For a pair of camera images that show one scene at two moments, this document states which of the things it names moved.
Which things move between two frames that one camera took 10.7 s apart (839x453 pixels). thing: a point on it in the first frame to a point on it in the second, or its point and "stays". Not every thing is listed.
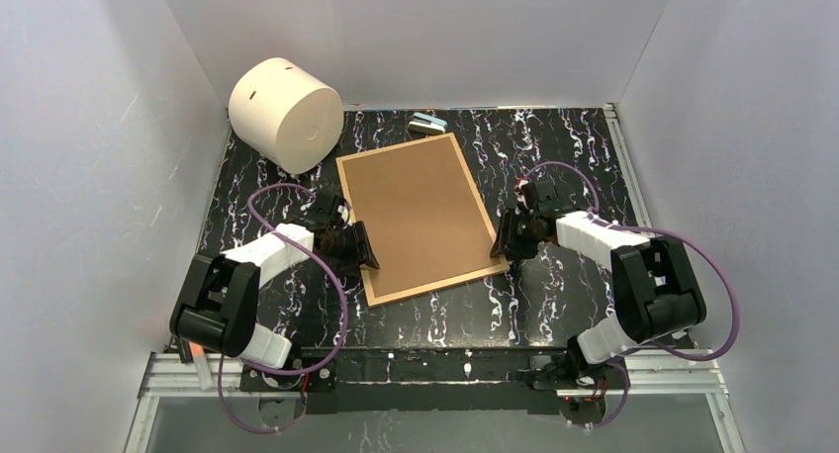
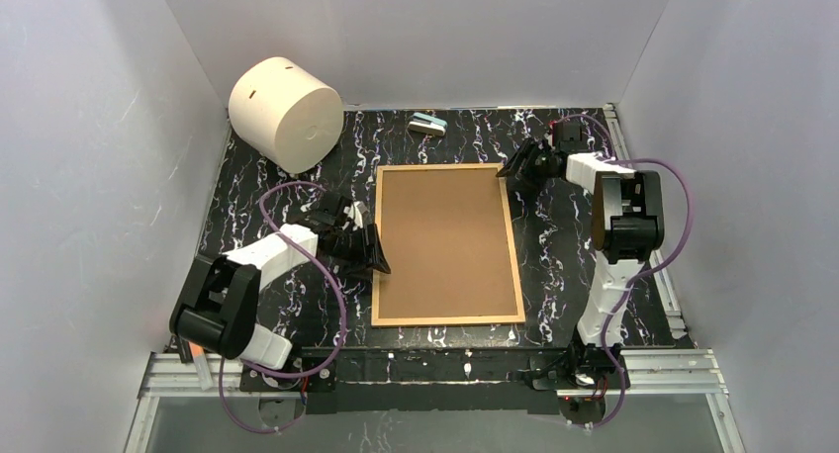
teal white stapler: (424, 123) stays
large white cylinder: (285, 117) stays
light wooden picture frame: (478, 195) to (376, 278)
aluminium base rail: (657, 373) stays
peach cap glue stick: (201, 360) stays
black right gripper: (513, 232) to (536, 159)
